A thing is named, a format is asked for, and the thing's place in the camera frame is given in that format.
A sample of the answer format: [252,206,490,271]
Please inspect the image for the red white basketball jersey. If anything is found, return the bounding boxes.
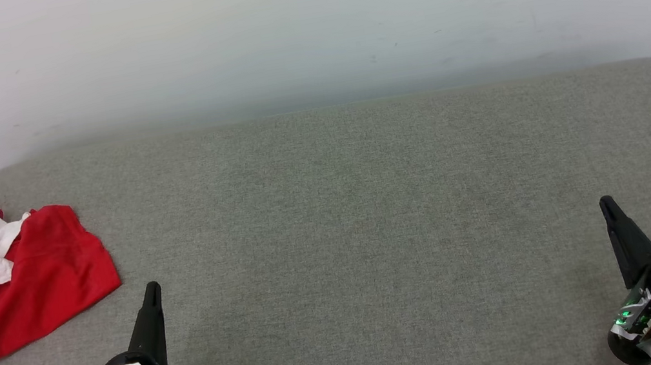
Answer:
[0,175,132,363]

